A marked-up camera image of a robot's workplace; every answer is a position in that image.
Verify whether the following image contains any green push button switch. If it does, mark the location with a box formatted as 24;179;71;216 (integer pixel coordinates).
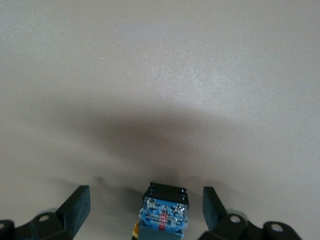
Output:
131;181;190;240

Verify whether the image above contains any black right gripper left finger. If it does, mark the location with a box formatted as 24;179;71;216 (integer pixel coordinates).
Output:
14;185;91;240

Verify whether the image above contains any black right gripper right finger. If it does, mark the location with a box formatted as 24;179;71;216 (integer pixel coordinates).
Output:
199;186;306;240

